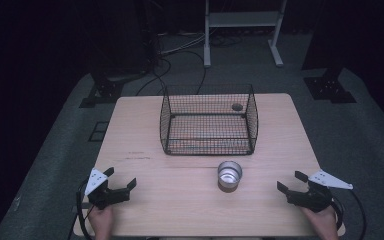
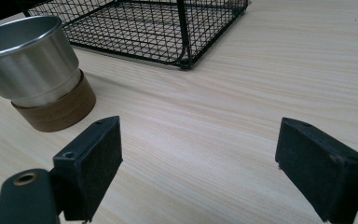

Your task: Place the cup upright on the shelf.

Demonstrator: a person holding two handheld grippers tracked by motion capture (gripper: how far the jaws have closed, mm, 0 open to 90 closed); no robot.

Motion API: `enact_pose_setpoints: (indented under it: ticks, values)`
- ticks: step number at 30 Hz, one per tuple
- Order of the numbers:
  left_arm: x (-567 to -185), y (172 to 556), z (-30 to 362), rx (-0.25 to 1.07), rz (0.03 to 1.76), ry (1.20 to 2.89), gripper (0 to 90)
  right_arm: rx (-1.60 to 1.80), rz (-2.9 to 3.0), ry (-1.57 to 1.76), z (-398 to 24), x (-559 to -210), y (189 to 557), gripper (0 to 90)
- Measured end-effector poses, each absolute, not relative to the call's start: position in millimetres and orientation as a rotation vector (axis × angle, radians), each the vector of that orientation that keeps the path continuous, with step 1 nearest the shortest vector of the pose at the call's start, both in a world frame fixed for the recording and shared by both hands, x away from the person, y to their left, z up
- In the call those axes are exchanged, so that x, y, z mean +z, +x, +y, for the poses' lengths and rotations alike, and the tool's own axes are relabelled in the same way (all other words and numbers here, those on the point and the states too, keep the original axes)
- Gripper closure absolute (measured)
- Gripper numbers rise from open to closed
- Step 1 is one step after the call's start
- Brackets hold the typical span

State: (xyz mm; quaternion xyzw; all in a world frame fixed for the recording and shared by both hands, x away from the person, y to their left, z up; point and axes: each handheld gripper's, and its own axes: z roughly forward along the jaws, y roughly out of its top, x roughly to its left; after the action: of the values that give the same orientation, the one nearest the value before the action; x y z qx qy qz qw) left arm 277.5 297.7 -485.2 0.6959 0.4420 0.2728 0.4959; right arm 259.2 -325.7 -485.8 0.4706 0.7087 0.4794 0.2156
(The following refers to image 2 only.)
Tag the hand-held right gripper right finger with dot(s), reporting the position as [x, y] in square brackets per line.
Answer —
[315, 161]

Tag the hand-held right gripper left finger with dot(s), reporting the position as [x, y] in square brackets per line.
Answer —
[88, 169]

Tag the steel cup with brown base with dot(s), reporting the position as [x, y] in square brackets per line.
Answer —
[28, 67]

